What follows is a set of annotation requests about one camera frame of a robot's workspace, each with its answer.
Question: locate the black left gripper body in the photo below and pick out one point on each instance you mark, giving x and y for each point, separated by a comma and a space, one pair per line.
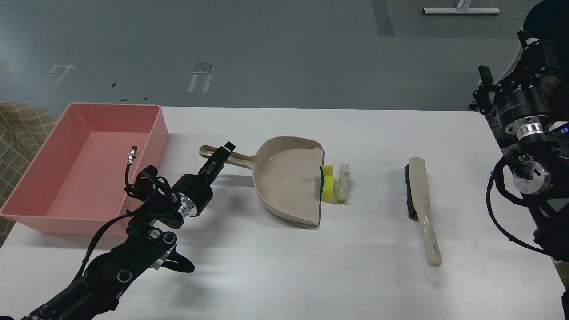
195, 192

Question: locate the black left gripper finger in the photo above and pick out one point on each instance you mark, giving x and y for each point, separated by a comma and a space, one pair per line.
221, 155
207, 169

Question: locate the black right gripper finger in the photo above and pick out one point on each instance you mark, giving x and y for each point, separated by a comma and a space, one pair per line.
482, 102
527, 40

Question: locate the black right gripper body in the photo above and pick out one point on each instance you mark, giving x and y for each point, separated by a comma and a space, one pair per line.
522, 96

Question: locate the beige plastic dustpan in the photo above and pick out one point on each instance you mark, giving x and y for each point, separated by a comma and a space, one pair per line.
287, 177

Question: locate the beige hand brush black bristles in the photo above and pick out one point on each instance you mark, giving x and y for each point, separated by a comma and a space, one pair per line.
418, 207

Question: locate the yellow green sponge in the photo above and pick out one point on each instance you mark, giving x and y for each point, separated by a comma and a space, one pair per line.
327, 183

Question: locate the white bread slice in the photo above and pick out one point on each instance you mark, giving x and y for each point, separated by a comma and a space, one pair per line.
342, 190

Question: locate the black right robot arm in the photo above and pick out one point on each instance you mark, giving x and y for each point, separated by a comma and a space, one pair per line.
534, 172

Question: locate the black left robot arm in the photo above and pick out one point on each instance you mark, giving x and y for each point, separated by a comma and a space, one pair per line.
151, 241

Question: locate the pink plastic bin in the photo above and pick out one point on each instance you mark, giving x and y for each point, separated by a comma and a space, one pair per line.
75, 183

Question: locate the seated person dark sweater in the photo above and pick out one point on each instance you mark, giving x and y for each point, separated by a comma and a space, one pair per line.
549, 20

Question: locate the white floor stand base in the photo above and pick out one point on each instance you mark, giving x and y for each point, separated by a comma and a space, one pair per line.
461, 7

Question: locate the beige checkered cloth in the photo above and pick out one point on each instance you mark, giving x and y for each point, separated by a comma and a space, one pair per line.
23, 130

